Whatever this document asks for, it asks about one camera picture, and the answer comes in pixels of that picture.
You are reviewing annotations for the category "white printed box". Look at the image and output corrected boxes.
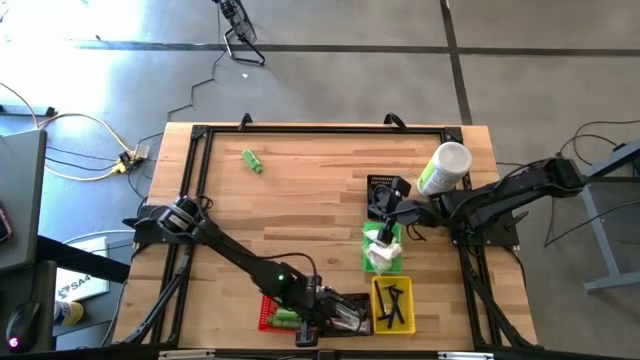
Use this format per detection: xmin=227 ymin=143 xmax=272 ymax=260
xmin=53 ymin=237 xmax=111 ymax=304

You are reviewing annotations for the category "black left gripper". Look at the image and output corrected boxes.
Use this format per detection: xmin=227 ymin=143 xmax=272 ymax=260
xmin=294 ymin=283 xmax=372 ymax=349

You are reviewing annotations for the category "dark desk surface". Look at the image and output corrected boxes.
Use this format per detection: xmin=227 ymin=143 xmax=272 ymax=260
xmin=0 ymin=259 xmax=59 ymax=354

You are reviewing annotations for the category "green shampoo bottle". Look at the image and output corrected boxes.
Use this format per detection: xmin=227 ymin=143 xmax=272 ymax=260
xmin=266 ymin=317 xmax=302 ymax=330
xmin=272 ymin=307 xmax=304 ymax=322
xmin=241 ymin=148 xmax=264 ymax=175

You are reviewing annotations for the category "black floor bar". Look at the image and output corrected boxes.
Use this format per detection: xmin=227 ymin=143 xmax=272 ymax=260
xmin=0 ymin=104 xmax=56 ymax=119

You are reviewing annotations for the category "grey desk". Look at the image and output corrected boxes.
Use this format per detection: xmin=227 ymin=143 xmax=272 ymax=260
xmin=0 ymin=128 xmax=49 ymax=274

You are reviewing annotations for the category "yellow plastic basket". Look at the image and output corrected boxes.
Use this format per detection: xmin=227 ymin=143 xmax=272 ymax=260
xmin=370 ymin=275 xmax=417 ymax=335

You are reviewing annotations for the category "black plastic basket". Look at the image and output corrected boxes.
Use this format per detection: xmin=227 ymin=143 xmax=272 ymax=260
xmin=315 ymin=292 xmax=375 ymax=338
xmin=366 ymin=174 xmax=404 ymax=223

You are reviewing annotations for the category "black fan cable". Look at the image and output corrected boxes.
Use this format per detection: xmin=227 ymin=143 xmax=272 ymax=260
xmin=135 ymin=4 xmax=224 ymax=146

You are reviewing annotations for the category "blue disposable razor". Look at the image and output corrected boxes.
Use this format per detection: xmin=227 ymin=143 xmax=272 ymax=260
xmin=384 ymin=284 xmax=401 ymax=329
xmin=387 ymin=284 xmax=407 ymax=325
xmin=373 ymin=280 xmax=389 ymax=321

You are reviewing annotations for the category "grey metal table frame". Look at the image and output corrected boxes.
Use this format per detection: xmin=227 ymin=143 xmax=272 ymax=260
xmin=574 ymin=138 xmax=640 ymax=294

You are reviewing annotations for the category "red plastic basket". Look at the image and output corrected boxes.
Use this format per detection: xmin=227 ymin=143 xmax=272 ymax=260
xmin=258 ymin=294 xmax=316 ymax=335

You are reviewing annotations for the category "silver metal bracket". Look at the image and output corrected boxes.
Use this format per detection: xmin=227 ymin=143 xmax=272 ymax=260
xmin=158 ymin=349 xmax=216 ymax=360
xmin=438 ymin=351 xmax=495 ymax=360

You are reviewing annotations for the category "black floor fan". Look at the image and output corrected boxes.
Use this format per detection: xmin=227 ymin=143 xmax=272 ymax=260
xmin=212 ymin=0 xmax=267 ymax=67

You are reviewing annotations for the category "black computer mouse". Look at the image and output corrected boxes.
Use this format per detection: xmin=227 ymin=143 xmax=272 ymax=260
xmin=5 ymin=299 xmax=42 ymax=354

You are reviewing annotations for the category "yellow white object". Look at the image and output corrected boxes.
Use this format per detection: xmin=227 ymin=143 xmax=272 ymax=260
xmin=53 ymin=299 xmax=85 ymax=327

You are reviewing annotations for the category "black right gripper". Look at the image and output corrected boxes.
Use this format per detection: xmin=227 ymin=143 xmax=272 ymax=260
xmin=370 ymin=176 xmax=432 ymax=247

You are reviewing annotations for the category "black desk beam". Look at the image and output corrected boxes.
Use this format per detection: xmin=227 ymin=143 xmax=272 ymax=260
xmin=37 ymin=234 xmax=132 ymax=285

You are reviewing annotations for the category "pink toothbrush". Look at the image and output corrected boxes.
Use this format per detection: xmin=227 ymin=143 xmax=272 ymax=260
xmin=327 ymin=319 xmax=372 ymax=335

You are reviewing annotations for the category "white green wipes canister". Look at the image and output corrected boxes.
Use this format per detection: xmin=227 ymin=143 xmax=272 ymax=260
xmin=416 ymin=141 xmax=474 ymax=197

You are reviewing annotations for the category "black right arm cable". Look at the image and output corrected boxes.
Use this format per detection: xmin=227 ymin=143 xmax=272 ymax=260
xmin=370 ymin=159 xmax=556 ymax=244

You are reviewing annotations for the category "black looped floor cable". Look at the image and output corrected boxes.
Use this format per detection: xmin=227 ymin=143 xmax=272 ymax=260
xmin=542 ymin=119 xmax=640 ymax=247

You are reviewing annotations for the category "cream floor cable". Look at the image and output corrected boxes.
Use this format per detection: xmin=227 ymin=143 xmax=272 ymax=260
xmin=0 ymin=79 xmax=137 ymax=154

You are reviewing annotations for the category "green plastic basket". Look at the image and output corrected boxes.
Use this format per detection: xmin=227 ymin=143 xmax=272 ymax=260
xmin=362 ymin=221 xmax=405 ymax=276

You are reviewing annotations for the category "dark phone pink edge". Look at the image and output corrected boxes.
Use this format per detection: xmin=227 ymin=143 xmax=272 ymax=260
xmin=0 ymin=207 xmax=14 ymax=245

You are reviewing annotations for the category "blue white toothbrush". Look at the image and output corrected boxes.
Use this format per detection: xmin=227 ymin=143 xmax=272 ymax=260
xmin=327 ymin=297 xmax=369 ymax=326
xmin=324 ymin=294 xmax=361 ymax=321

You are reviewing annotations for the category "cotton swab plastic bag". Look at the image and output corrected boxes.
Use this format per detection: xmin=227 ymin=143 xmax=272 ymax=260
xmin=367 ymin=249 xmax=399 ymax=275
xmin=367 ymin=228 xmax=396 ymax=247

